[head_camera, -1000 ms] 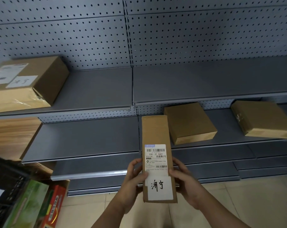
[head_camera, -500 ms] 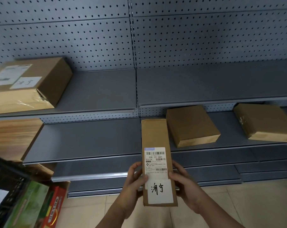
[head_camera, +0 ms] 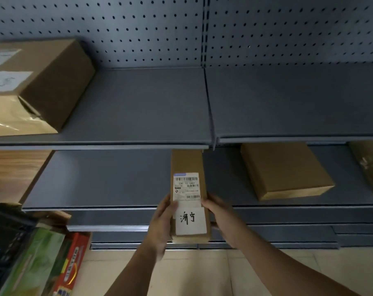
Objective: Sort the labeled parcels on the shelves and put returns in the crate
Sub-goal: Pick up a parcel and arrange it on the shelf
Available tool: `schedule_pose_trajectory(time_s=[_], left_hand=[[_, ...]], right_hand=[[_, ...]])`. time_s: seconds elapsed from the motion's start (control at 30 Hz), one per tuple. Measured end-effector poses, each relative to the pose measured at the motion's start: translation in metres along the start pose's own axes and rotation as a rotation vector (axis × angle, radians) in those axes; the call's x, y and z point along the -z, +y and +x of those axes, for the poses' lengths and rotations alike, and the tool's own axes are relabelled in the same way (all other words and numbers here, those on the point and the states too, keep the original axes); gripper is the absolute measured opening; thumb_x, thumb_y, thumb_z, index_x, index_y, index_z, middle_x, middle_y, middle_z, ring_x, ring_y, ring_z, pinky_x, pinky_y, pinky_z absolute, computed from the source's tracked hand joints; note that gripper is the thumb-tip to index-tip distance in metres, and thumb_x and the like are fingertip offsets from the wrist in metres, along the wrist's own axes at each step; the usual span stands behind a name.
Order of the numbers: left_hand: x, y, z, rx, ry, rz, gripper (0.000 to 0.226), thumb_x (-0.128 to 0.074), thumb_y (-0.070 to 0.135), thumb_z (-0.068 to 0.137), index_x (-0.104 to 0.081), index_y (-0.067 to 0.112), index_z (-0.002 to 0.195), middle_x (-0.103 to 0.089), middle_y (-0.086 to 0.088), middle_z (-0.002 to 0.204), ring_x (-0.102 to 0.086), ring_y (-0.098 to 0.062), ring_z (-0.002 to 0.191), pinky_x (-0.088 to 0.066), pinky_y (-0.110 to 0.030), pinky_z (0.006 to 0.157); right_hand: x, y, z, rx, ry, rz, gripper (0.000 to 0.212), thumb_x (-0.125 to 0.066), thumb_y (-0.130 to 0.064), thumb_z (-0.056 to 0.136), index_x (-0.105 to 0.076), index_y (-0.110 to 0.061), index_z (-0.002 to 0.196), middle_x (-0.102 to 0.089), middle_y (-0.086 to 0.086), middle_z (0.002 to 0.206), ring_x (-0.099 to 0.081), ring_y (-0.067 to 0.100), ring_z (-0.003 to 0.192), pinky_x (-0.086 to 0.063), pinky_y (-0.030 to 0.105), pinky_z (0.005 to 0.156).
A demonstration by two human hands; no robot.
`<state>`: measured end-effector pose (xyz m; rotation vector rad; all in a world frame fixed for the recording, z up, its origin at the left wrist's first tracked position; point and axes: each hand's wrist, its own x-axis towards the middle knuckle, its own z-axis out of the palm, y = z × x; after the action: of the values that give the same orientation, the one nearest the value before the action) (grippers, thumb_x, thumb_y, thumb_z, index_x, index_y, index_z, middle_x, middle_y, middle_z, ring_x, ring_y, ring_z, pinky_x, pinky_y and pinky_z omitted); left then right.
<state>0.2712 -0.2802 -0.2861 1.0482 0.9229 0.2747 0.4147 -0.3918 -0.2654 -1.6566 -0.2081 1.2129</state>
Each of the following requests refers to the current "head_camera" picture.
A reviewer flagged person's left hand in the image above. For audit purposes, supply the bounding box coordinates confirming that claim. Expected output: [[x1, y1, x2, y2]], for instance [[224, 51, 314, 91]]
[[144, 194, 179, 261]]

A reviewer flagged grey metal pegboard shelf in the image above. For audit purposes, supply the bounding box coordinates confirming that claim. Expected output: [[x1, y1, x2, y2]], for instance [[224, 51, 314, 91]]
[[0, 0, 373, 251]]

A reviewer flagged person's right forearm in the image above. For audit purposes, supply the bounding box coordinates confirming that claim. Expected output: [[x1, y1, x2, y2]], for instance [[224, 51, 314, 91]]
[[232, 228, 359, 296]]

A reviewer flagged person's left forearm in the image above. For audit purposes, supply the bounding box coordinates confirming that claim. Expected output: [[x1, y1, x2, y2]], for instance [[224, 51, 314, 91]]
[[105, 243, 168, 296]]

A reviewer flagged brown labelled parcel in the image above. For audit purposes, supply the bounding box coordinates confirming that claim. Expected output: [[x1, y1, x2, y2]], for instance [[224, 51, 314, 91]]
[[0, 38, 96, 138]]

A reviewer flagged green red printed carton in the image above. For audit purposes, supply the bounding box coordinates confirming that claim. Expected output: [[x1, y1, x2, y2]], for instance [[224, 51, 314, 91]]
[[0, 226, 91, 296]]

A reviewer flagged person's right hand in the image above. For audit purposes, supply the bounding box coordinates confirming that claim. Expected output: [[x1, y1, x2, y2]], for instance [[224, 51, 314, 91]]
[[201, 194, 252, 249]]

